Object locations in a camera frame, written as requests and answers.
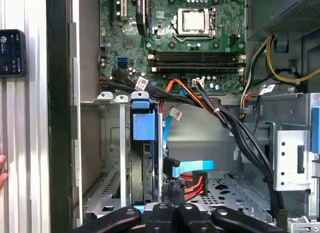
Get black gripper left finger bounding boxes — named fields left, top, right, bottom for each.
left=71, top=184, right=177, bottom=233

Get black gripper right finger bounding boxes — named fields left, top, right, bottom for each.
left=174, top=181, right=286, bottom=233

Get hard disk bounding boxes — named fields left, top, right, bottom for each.
left=129, top=97, right=163, bottom=211

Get metal disk bay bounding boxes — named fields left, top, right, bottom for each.
left=79, top=91, right=166, bottom=219

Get person's hand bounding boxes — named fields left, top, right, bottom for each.
left=0, top=154, right=9, bottom=191

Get metal drive cage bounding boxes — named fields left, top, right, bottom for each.
left=272, top=92, right=320, bottom=233

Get black PC case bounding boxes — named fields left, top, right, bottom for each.
left=46, top=0, right=320, bottom=233

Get green motherboard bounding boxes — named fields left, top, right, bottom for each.
left=98, top=0, right=247, bottom=94

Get silver CPU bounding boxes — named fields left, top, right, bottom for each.
left=182, top=9, right=211, bottom=34

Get black graphics card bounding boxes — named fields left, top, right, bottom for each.
left=132, top=0, right=151, bottom=37

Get black phone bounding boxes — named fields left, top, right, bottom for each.
left=0, top=29, right=28, bottom=78

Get red orange power wire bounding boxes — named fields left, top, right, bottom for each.
left=164, top=77, right=218, bottom=203

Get blue data wire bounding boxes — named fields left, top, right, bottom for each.
left=161, top=106, right=216, bottom=180

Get black cable bundle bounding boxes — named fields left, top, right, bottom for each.
left=194, top=81, right=283, bottom=219

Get black flat wire bundle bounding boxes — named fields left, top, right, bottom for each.
left=98, top=67, right=218, bottom=114

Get blue plastic drive bracket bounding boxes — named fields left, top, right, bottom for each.
left=309, top=109, right=320, bottom=154

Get yellow wires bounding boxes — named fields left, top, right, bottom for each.
left=266, top=35, right=320, bottom=83

